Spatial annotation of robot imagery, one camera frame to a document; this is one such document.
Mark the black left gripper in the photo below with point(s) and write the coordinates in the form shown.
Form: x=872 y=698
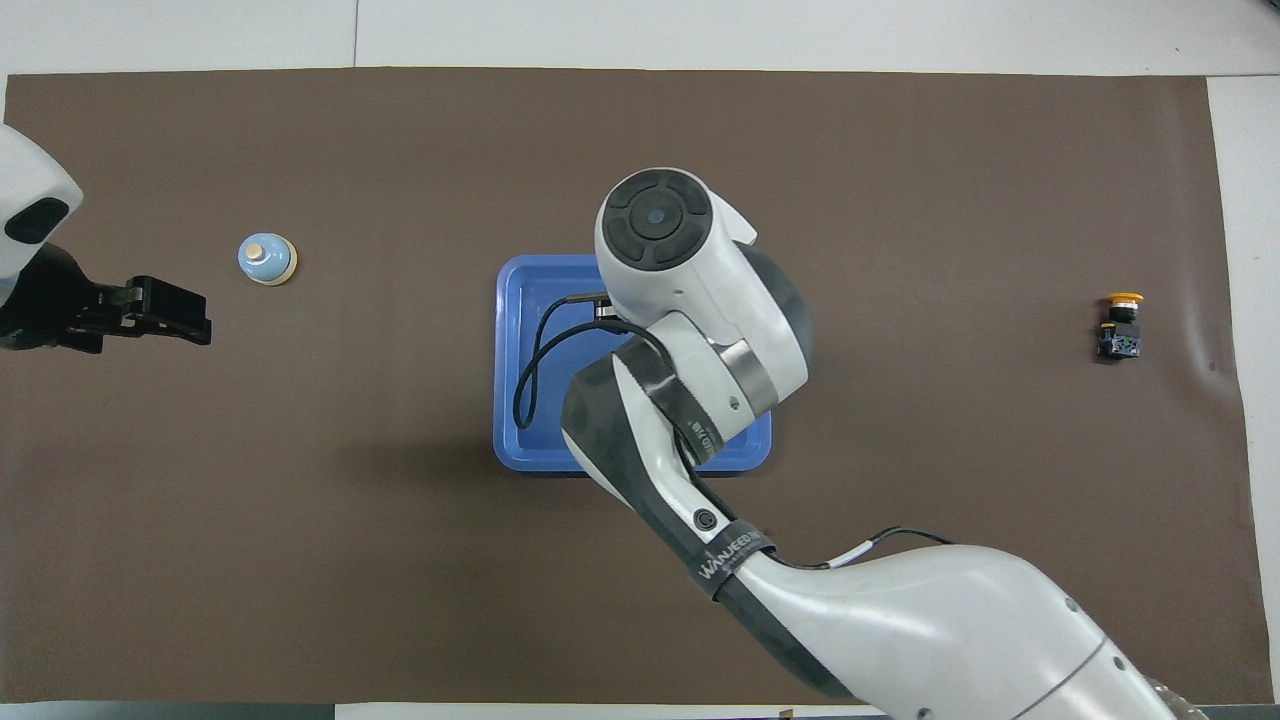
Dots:
x=165 y=312

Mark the yellow mushroom push button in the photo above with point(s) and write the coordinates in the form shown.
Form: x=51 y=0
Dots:
x=1120 y=335

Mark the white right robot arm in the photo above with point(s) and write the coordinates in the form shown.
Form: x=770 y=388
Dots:
x=900 y=630

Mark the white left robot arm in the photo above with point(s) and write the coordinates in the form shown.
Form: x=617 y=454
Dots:
x=30 y=180

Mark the light blue desk bell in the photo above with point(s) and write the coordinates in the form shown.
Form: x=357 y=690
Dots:
x=266 y=260

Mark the blue plastic tray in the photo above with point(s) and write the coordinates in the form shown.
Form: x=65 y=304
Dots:
x=520 y=300

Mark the brown table mat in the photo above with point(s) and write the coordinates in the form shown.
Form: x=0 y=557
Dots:
x=300 y=560

